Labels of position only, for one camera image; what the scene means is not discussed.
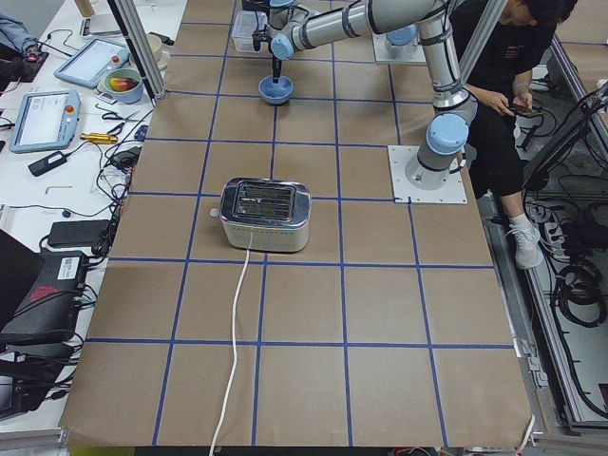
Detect white toaster power cord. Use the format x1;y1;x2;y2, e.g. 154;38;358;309
208;236;252;456

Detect clear plastic food container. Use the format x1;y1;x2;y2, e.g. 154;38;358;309
231;10;268;53

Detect blue bowl with fruit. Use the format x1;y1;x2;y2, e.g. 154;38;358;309
104;68;143;105

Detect aluminium frame post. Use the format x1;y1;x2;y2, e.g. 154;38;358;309
107;0;166;105

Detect blue teach pendant tablet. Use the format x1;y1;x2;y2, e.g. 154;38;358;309
54;39;130;88

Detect beige bowl with lemon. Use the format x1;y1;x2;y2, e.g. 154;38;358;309
146;33;170;71

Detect cream and chrome toaster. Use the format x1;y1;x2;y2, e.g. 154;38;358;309
219;177;312;253

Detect orange handled tool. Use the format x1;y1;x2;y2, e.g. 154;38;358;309
80;133;119;144

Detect seated person in black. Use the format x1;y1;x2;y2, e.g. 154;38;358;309
466;0;577;270

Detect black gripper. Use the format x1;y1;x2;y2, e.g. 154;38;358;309
270;45;285;90

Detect black power adapter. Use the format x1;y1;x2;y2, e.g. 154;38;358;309
28;151;68;177

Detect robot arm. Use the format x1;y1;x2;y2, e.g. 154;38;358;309
263;0;477;190
241;0;301;29

